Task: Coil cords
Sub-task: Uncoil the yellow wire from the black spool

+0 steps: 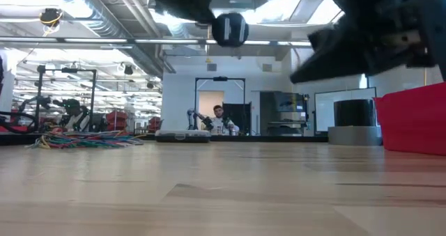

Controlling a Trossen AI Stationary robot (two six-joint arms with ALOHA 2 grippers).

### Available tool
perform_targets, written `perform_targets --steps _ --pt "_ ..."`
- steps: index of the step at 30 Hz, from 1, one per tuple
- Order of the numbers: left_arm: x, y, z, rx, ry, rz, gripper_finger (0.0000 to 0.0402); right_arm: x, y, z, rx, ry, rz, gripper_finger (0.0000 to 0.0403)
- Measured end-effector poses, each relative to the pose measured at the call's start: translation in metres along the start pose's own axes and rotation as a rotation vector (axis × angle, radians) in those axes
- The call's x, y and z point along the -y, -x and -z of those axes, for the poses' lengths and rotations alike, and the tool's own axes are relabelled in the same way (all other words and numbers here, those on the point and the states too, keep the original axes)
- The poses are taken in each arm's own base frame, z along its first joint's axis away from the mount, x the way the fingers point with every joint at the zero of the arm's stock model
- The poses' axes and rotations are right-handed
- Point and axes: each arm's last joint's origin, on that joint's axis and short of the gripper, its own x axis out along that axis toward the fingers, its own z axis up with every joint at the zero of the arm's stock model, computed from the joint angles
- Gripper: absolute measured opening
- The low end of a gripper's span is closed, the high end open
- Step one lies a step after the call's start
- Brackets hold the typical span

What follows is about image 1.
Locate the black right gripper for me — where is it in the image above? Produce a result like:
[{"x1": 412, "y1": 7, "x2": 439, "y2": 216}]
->
[{"x1": 289, "y1": 0, "x2": 424, "y2": 82}]

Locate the black tape roll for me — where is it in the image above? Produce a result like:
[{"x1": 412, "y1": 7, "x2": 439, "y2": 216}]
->
[{"x1": 333, "y1": 98, "x2": 378, "y2": 127}]

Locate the dark cabinet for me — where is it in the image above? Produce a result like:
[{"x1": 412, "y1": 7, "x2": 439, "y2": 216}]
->
[{"x1": 259, "y1": 91, "x2": 310, "y2": 137}]

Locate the grey tape roll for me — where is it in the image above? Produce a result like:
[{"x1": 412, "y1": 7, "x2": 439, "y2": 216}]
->
[{"x1": 327, "y1": 125, "x2": 383, "y2": 147}]

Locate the red plastic bin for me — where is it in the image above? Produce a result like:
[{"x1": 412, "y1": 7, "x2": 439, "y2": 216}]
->
[{"x1": 373, "y1": 81, "x2": 446, "y2": 157}]

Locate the ceiling light strip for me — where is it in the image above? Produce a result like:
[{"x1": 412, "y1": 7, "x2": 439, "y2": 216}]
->
[{"x1": 0, "y1": 36, "x2": 213, "y2": 45}]

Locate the person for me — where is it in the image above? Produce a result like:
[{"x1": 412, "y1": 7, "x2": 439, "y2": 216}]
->
[
  {"x1": 62, "y1": 98, "x2": 91, "y2": 133},
  {"x1": 205, "y1": 104, "x2": 241, "y2": 136}
]

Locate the clear plastic bit case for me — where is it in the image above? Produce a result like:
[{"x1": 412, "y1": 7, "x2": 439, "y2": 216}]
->
[{"x1": 154, "y1": 129, "x2": 213, "y2": 144}]

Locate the red storage bin shelf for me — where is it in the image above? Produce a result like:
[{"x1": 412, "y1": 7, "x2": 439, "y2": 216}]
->
[{"x1": 105, "y1": 109, "x2": 130, "y2": 132}]

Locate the silver ventilation duct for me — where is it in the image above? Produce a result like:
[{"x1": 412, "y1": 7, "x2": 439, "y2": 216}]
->
[{"x1": 36, "y1": 0, "x2": 177, "y2": 77}]

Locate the black aluminium table frame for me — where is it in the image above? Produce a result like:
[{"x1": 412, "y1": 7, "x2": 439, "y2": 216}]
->
[{"x1": 0, "y1": 132, "x2": 330, "y2": 147}]

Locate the black camera rig frame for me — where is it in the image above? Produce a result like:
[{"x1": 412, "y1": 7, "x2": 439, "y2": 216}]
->
[
  {"x1": 34, "y1": 64, "x2": 98, "y2": 133},
  {"x1": 193, "y1": 76, "x2": 247, "y2": 136}
]

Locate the ceiling cable reel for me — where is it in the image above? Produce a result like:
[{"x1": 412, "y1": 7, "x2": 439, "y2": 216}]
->
[{"x1": 38, "y1": 7, "x2": 64, "y2": 27}]

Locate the multicoloured wire bundle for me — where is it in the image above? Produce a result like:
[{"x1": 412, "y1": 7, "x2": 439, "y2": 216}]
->
[{"x1": 26, "y1": 129, "x2": 146, "y2": 150}]

